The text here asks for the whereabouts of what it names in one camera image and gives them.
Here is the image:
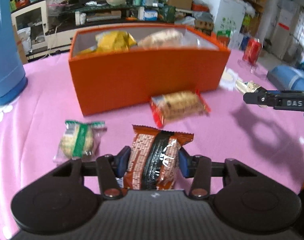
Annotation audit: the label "beige snack packet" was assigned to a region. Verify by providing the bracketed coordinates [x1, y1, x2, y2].
[235, 79, 266, 95]

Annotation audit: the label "green white cookie packet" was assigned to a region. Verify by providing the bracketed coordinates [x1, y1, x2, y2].
[53, 120, 107, 165]

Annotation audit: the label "white chest freezer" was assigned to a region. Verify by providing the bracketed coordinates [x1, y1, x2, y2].
[202, 0, 245, 33]

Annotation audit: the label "white glass door cabinet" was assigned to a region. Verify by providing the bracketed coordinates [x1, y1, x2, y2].
[11, 0, 48, 55]

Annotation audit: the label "white tv stand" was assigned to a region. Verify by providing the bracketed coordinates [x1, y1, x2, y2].
[27, 4, 178, 62]

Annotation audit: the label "pink floral tablecloth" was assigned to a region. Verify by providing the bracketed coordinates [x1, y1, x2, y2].
[0, 54, 304, 239]

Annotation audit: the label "blue thermos bottle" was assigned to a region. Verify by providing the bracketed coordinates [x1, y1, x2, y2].
[0, 0, 28, 106]

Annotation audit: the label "orange storage box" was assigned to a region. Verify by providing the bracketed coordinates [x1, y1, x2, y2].
[68, 23, 230, 116]

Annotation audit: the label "red biscuit packet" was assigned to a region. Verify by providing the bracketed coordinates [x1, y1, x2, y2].
[150, 90, 211, 128]

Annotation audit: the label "brown black snack packet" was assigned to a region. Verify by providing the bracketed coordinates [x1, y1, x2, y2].
[123, 125, 194, 190]

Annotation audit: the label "red soda can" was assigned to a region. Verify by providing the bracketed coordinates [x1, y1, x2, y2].
[242, 37, 262, 66]

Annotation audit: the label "yellow bread snack packet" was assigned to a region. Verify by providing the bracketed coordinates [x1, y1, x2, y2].
[77, 31, 137, 55]

